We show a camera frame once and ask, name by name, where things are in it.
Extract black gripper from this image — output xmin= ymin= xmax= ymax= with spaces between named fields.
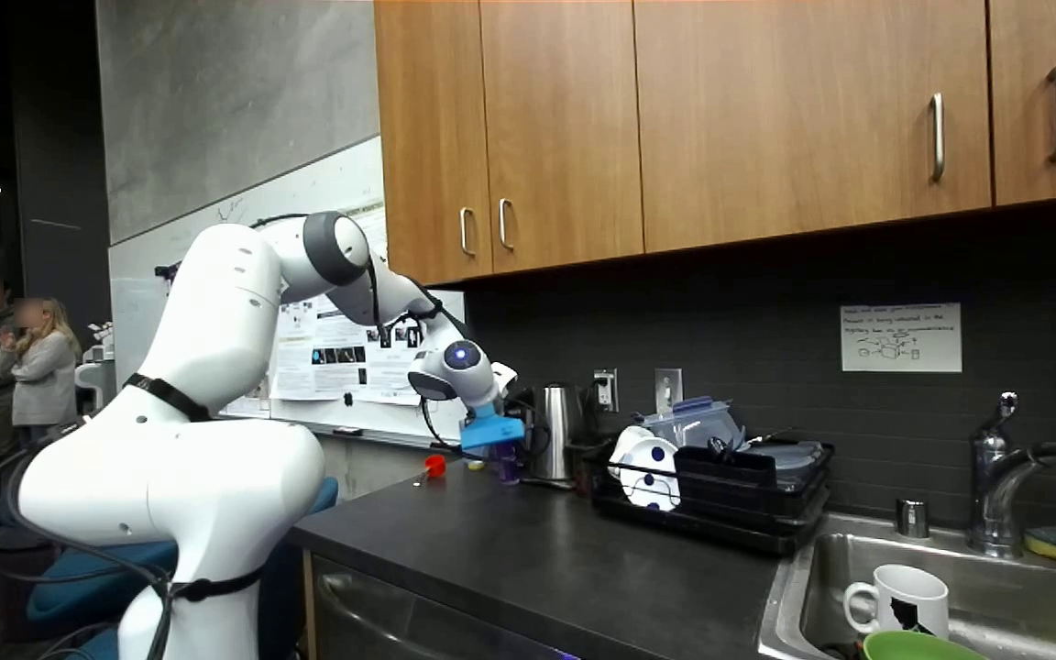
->
xmin=497 ymin=377 xmax=544 ymax=433

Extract stainless steel thermos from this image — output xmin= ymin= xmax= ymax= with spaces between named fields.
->
xmin=533 ymin=383 xmax=581 ymax=491

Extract black jar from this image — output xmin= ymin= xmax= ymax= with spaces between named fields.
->
xmin=577 ymin=400 xmax=631 ymax=452

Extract white plate with blue dots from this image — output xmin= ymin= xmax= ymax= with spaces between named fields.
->
xmin=610 ymin=422 xmax=683 ymax=513

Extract clear plastic container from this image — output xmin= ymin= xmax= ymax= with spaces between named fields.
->
xmin=640 ymin=392 xmax=750 ymax=454

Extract white poster with dark pictures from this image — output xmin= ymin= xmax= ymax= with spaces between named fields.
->
xmin=268 ymin=291 xmax=429 ymax=408

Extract stainless steel dishwasher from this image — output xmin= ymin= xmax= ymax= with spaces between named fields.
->
xmin=310 ymin=554 xmax=581 ymax=660

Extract black dish rack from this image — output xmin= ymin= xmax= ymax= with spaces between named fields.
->
xmin=594 ymin=433 xmax=837 ymax=562

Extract whiteboard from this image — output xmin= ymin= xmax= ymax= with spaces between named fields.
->
xmin=103 ymin=134 xmax=468 ymax=452

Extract wooden upper cabinets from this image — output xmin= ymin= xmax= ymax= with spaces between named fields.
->
xmin=369 ymin=0 xmax=1056 ymax=287

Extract small metal cup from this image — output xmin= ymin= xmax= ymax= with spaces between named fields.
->
xmin=891 ymin=491 xmax=931 ymax=535

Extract white mug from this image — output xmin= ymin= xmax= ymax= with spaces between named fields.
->
xmin=841 ymin=562 xmax=953 ymax=639

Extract green bowl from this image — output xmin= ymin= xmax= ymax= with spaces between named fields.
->
xmin=858 ymin=624 xmax=996 ymax=660

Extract woman in grey top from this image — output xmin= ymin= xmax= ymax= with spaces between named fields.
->
xmin=0 ymin=293 xmax=79 ymax=454

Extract chrome sink faucet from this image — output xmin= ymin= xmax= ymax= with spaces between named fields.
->
xmin=966 ymin=384 xmax=1056 ymax=562

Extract stainless steel sink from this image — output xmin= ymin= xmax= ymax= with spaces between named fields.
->
xmin=757 ymin=509 xmax=1056 ymax=660

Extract wall power outlet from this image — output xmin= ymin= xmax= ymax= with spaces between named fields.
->
xmin=592 ymin=364 xmax=622 ymax=415
xmin=651 ymin=364 xmax=687 ymax=417

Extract white paper wall notice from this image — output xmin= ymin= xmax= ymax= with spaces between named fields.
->
xmin=837 ymin=298 xmax=966 ymax=377

